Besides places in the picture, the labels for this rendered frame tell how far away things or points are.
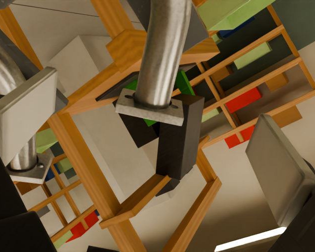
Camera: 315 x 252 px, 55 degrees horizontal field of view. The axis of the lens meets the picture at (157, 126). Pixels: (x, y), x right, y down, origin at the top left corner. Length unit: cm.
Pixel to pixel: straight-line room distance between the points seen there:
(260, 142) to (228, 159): 639
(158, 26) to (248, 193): 660
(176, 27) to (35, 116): 12
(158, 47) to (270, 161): 11
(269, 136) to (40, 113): 13
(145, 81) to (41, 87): 9
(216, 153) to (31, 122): 646
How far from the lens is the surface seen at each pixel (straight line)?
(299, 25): 608
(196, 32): 28
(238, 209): 700
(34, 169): 35
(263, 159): 18
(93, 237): 929
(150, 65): 23
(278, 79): 557
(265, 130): 19
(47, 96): 19
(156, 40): 23
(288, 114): 567
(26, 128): 17
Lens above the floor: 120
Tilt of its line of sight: level
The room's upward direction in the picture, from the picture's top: 151 degrees clockwise
